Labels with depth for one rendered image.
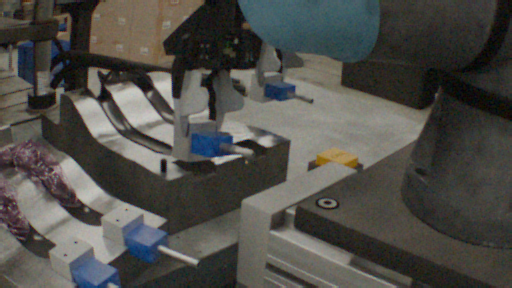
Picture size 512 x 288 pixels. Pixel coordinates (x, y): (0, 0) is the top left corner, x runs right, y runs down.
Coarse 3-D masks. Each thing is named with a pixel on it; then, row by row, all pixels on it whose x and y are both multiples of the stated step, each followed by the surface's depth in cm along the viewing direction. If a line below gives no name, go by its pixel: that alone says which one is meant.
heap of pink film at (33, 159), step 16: (32, 144) 67; (0, 160) 68; (16, 160) 65; (32, 160) 65; (48, 160) 68; (0, 176) 59; (32, 176) 64; (48, 176) 64; (64, 176) 67; (0, 192) 57; (16, 192) 59; (48, 192) 64; (64, 192) 64; (0, 208) 55; (16, 208) 57; (0, 224) 54; (16, 224) 55
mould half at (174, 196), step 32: (64, 96) 89; (128, 96) 95; (64, 128) 92; (96, 128) 85; (160, 128) 90; (224, 128) 91; (256, 128) 92; (96, 160) 84; (128, 160) 76; (224, 160) 78; (256, 160) 83; (288, 160) 89; (128, 192) 78; (160, 192) 72; (192, 192) 74; (224, 192) 79; (256, 192) 85; (192, 224) 76
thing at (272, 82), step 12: (252, 72) 101; (264, 72) 102; (276, 72) 103; (252, 84) 102; (264, 84) 100; (276, 84) 99; (288, 84) 100; (252, 96) 102; (264, 96) 101; (276, 96) 99; (288, 96) 99; (300, 96) 97
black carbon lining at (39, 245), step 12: (60, 204) 64; (84, 204) 67; (72, 216) 63; (84, 216) 65; (96, 216) 65; (24, 240) 55; (36, 240) 56; (48, 240) 57; (36, 252) 54; (48, 252) 55
